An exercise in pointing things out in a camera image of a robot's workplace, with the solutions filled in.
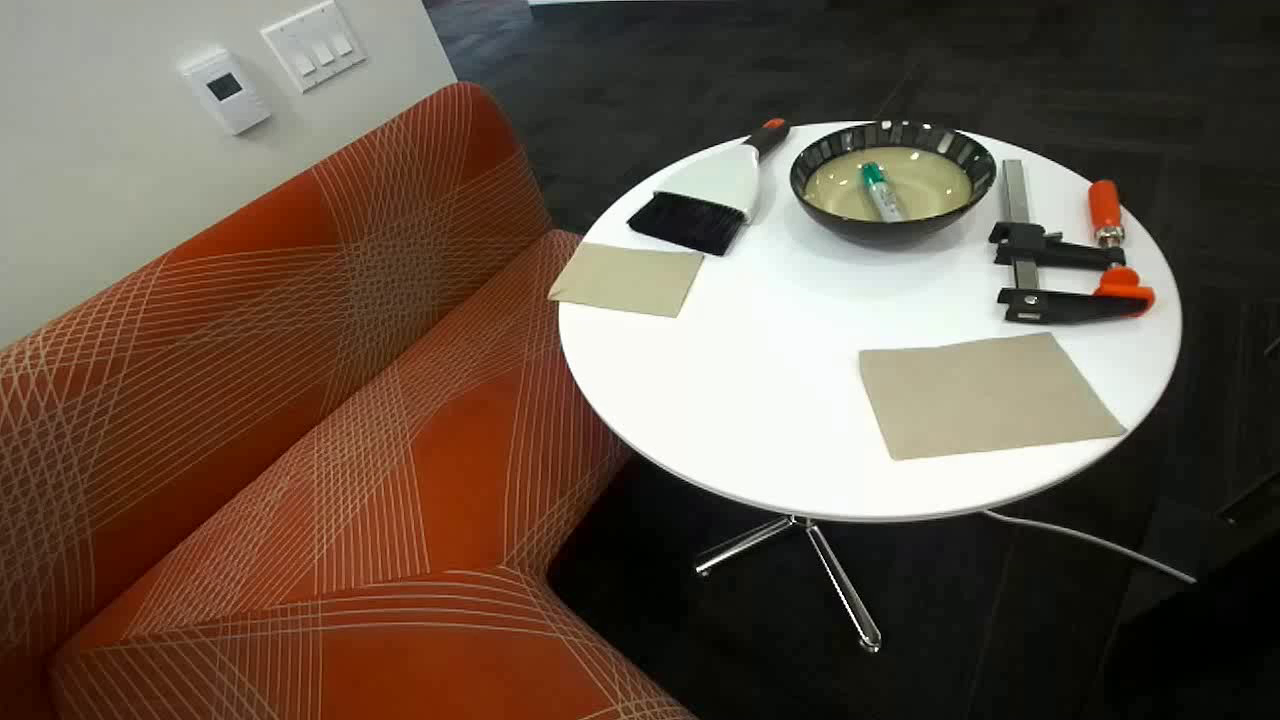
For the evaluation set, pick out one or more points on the white light switch plate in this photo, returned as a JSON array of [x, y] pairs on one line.
[[314, 45]]

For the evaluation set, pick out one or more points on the orange patterned sofa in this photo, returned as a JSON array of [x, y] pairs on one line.
[[319, 461]]

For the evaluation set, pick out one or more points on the orange black bar clamp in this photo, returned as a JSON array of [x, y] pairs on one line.
[[1031, 250]]

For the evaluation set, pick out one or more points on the black bowl cream inside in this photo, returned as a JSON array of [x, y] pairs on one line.
[[932, 169]]

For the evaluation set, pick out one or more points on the white thermostat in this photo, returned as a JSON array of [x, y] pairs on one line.
[[227, 90]]

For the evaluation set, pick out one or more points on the green capped marker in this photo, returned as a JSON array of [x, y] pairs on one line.
[[880, 195]]

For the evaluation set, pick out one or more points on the large beige cloth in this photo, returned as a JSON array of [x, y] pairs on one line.
[[981, 399]]

